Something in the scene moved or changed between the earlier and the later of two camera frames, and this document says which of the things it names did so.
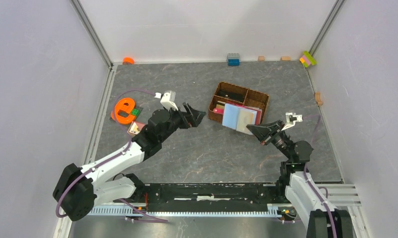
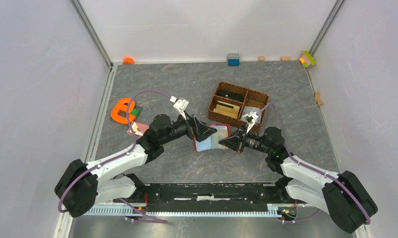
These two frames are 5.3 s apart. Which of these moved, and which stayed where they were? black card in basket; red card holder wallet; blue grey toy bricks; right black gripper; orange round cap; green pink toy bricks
Moved: right black gripper; red card holder wallet
Stayed: black card in basket; green pink toy bricks; blue grey toy bricks; orange round cap
